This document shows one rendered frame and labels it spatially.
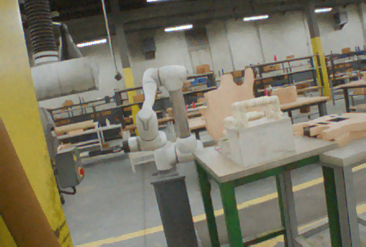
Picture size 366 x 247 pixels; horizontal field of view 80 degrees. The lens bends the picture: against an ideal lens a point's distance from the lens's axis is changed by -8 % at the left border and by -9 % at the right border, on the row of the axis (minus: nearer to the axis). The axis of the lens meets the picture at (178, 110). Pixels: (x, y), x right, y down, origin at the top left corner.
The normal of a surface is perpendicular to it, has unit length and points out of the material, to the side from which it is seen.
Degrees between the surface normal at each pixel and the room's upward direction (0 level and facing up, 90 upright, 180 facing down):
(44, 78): 90
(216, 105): 90
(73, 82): 90
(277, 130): 90
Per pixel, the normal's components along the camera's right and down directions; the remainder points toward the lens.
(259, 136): 0.13, 0.03
